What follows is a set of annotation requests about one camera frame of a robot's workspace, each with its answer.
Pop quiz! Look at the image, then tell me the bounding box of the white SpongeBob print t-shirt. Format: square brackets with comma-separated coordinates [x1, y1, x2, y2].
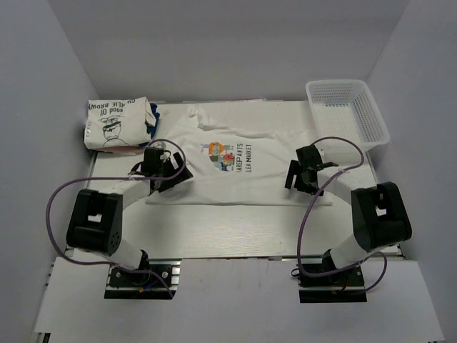
[145, 106, 311, 207]

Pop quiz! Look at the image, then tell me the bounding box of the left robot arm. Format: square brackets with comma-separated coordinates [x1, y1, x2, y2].
[66, 147, 193, 285]

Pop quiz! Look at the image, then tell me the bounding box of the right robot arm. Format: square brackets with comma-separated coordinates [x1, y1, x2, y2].
[285, 144, 412, 285]

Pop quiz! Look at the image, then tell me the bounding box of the pink folded t-shirt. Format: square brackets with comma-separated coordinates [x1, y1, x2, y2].
[89, 146, 130, 154]

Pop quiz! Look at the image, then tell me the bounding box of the blue folded t-shirt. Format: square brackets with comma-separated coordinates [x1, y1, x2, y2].
[141, 102, 160, 147]

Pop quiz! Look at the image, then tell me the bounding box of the white Charlie Brown folded t-shirt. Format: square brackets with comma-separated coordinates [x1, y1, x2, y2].
[84, 97, 149, 148]

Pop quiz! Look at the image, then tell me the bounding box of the white plastic mesh basket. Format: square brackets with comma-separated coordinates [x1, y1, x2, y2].
[306, 79, 390, 151]

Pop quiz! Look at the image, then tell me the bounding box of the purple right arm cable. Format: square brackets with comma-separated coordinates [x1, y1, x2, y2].
[296, 137, 388, 296]

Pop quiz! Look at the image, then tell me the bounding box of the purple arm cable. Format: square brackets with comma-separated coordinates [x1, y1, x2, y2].
[45, 138, 186, 299]
[296, 137, 388, 296]

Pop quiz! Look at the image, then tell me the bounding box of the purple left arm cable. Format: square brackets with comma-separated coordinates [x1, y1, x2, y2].
[45, 138, 186, 299]

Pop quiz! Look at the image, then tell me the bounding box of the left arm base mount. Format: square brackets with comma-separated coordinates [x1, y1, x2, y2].
[104, 259, 181, 300]

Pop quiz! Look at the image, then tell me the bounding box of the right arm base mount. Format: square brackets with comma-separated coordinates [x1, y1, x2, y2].
[291, 255, 367, 304]

